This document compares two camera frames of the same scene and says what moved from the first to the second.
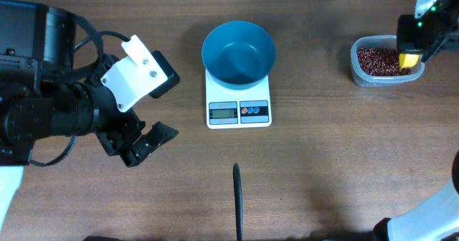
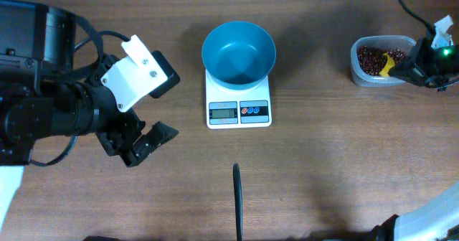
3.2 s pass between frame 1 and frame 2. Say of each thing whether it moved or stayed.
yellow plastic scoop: moved
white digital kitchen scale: stayed
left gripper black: stayed
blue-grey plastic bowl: stayed
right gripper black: moved
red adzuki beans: stayed
